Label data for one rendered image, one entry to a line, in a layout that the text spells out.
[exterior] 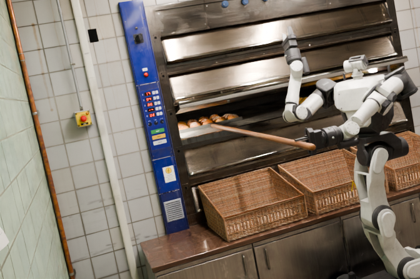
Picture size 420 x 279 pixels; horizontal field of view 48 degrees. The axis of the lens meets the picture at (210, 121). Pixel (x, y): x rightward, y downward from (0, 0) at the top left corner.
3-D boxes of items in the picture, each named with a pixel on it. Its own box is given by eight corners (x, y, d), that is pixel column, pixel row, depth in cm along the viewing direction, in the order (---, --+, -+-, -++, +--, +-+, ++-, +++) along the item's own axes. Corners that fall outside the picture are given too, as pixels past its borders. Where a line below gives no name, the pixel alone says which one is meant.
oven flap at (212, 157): (189, 176, 322) (181, 149, 327) (406, 122, 370) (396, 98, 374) (190, 175, 318) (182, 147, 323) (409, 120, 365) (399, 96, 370)
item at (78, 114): (77, 127, 301) (74, 112, 301) (92, 124, 304) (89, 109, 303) (77, 127, 294) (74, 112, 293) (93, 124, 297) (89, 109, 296)
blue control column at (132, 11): (144, 239, 507) (102, 41, 489) (158, 234, 511) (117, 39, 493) (184, 315, 322) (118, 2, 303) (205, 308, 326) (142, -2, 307)
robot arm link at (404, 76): (394, 101, 242) (404, 92, 251) (409, 93, 235) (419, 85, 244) (382, 81, 242) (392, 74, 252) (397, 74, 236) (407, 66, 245)
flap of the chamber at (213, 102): (180, 109, 305) (175, 114, 324) (409, 60, 352) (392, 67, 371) (179, 105, 305) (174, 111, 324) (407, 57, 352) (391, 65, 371)
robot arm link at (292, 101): (284, 86, 267) (279, 118, 262) (295, 82, 258) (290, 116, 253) (299, 92, 271) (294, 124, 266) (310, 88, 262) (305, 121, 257)
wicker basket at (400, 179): (353, 181, 356) (347, 146, 354) (414, 164, 372) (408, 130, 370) (397, 192, 310) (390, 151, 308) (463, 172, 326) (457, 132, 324)
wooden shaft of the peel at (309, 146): (317, 150, 197) (315, 143, 197) (310, 151, 196) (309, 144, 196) (214, 126, 363) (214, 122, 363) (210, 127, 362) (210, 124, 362)
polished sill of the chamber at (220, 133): (180, 145, 327) (179, 139, 326) (396, 94, 374) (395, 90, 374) (182, 146, 321) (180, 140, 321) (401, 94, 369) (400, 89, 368)
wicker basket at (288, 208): (204, 224, 324) (195, 185, 322) (276, 202, 340) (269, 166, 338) (227, 243, 278) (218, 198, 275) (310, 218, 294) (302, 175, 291)
